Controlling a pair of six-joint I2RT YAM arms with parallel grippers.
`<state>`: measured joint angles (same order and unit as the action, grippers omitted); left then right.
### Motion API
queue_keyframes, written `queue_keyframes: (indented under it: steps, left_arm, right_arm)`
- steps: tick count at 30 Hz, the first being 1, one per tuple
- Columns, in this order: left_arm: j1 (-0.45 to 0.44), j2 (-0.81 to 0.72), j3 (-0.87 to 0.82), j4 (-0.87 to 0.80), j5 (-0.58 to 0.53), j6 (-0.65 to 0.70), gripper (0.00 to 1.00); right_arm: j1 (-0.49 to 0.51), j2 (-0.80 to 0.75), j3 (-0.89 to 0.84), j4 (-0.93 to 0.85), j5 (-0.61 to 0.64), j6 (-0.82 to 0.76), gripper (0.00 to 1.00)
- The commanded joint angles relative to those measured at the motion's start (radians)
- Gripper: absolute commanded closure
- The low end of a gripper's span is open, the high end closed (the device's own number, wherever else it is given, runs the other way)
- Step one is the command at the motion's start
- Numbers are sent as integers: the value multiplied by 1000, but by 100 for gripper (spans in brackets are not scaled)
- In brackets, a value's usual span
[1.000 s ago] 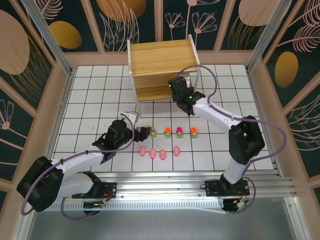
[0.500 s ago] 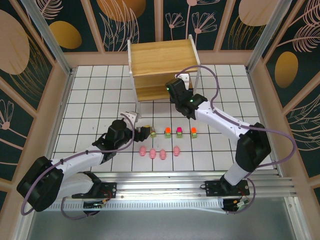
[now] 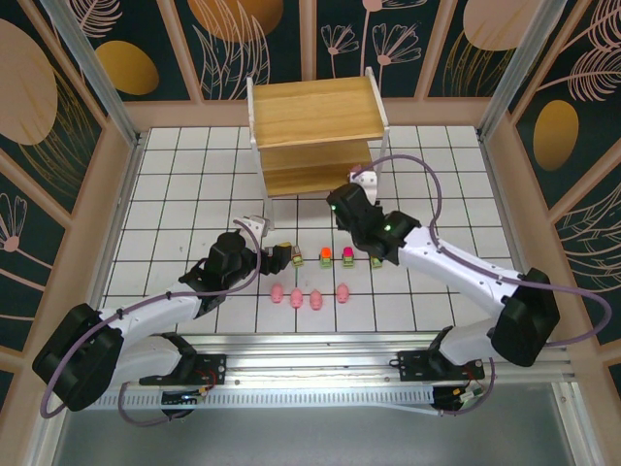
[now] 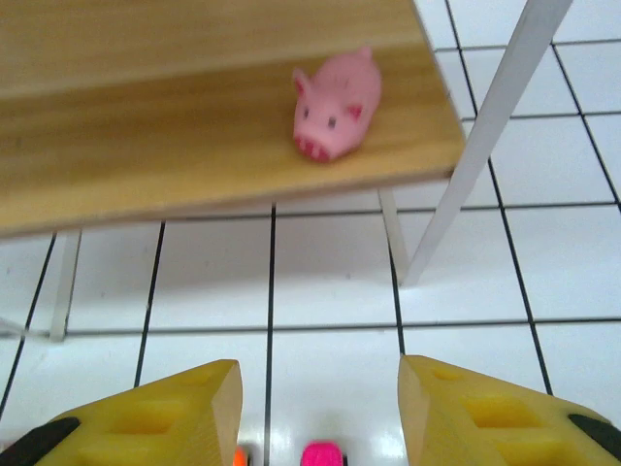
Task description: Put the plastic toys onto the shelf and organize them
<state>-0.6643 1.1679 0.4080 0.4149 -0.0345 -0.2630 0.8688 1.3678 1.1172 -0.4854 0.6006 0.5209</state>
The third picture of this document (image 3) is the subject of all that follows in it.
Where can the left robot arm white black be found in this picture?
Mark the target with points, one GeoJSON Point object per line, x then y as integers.
{"type": "Point", "coordinates": [145, 310]}

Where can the green toy truck magenta load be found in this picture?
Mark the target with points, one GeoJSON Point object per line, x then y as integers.
{"type": "Point", "coordinates": [347, 258]}

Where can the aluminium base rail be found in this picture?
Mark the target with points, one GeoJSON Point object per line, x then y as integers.
{"type": "Point", "coordinates": [315, 359]}

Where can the wooden shelf white metal frame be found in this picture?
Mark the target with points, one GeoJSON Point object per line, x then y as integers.
{"type": "Point", "coordinates": [315, 107]}

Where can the aluminium frame post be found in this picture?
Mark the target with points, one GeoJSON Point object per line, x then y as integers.
{"type": "Point", "coordinates": [513, 73]}
{"type": "Point", "coordinates": [97, 73]}

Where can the green toy truck orange load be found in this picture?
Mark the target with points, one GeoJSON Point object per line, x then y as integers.
{"type": "Point", "coordinates": [376, 264]}
{"type": "Point", "coordinates": [325, 258]}

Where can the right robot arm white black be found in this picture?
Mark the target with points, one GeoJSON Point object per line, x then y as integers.
{"type": "Point", "coordinates": [461, 262]}

